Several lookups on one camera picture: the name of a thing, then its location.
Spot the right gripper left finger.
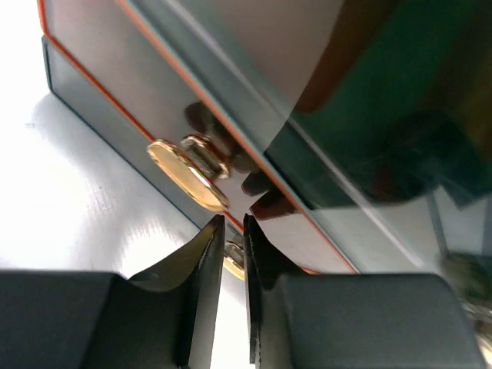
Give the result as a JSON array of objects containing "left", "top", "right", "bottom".
[{"left": 1, "top": 215, "right": 225, "bottom": 368}]

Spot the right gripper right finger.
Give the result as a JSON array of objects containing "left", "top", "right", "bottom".
[{"left": 244, "top": 215, "right": 484, "bottom": 368}]

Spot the clear drawer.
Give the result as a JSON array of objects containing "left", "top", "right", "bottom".
[{"left": 38, "top": 1, "right": 355, "bottom": 273}]

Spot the teal drawer cabinet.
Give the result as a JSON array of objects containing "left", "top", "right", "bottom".
[{"left": 36, "top": 0, "right": 492, "bottom": 276}]

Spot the gold drawer handle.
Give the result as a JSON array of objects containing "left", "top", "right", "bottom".
[
  {"left": 224, "top": 237, "right": 245, "bottom": 281},
  {"left": 147, "top": 135, "right": 231, "bottom": 212}
]

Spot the gold middle drawer handle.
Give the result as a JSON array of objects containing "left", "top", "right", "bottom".
[{"left": 147, "top": 135, "right": 231, "bottom": 212}]

